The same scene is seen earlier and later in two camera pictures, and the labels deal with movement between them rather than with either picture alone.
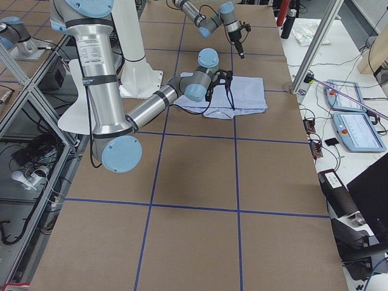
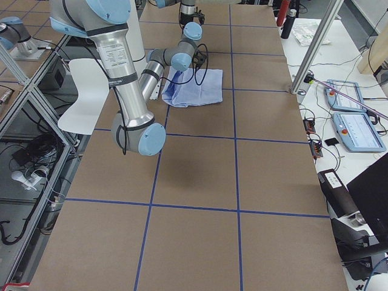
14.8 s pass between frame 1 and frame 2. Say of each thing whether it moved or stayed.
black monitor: stayed
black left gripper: moved
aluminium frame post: stayed
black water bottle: stayed
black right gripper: moved
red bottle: stayed
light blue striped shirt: moved
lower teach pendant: stayed
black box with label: stayed
